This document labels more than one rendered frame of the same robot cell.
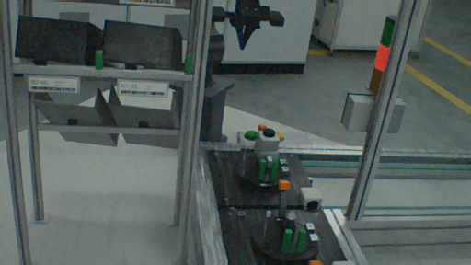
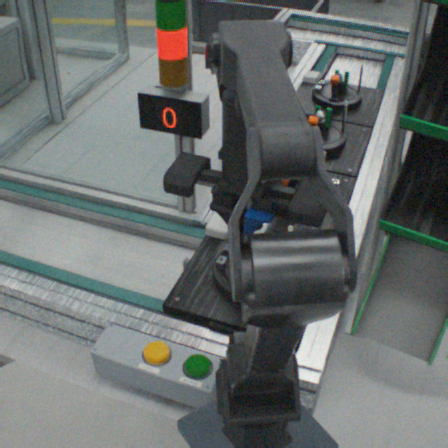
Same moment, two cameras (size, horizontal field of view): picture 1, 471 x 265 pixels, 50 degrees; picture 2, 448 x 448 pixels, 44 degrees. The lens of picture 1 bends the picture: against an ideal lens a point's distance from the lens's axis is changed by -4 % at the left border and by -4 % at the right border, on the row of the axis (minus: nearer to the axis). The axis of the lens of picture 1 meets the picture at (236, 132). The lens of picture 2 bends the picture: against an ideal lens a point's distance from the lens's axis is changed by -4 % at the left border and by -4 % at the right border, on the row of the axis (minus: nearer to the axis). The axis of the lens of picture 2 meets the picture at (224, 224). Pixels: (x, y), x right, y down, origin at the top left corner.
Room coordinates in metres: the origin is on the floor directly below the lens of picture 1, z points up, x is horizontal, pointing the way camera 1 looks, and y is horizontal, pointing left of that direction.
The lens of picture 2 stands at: (1.73, 0.28, 1.68)
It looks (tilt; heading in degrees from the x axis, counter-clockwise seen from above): 39 degrees down; 213
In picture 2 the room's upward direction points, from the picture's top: straight up
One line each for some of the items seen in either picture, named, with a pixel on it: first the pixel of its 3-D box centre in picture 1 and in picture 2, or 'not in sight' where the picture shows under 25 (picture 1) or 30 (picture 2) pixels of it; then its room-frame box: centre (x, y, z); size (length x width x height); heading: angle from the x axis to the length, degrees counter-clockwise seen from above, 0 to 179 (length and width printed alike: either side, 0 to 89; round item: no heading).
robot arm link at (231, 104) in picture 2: not in sight; (249, 105); (1.27, 0.02, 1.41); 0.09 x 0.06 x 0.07; 37
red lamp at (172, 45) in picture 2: (388, 57); (172, 41); (1.01, -0.29, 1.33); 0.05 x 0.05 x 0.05
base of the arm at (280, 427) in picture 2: (202, 73); (259, 420); (1.40, 0.12, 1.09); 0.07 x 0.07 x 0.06; 66
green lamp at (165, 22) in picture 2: (395, 33); (170, 12); (1.01, -0.29, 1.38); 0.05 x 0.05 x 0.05
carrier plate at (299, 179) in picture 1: (260, 178); (251, 279); (1.09, -0.08, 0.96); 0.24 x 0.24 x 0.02; 12
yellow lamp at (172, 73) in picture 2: (383, 79); (173, 68); (1.01, -0.29, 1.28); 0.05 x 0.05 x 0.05
